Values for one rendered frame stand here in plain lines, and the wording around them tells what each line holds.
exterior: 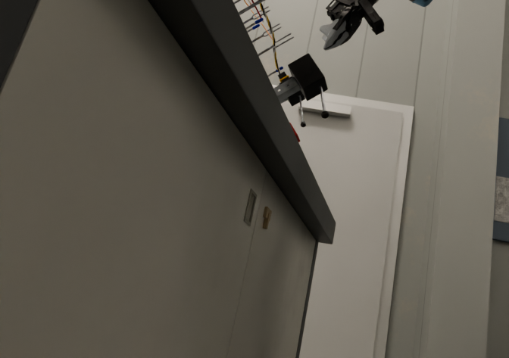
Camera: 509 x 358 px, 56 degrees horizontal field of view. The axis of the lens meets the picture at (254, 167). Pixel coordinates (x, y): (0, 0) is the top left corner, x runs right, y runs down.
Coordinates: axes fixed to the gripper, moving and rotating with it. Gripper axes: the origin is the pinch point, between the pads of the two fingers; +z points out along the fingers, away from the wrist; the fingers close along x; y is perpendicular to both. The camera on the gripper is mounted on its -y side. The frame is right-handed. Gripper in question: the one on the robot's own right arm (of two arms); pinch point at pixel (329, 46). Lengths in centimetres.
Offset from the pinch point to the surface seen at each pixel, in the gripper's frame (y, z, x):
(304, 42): 135, -95, -161
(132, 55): -37, 54, 73
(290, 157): -31, 42, 31
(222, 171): -34, 54, 48
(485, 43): 27, -150, -167
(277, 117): -32, 41, 43
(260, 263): -35, 59, 21
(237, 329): -41, 70, 25
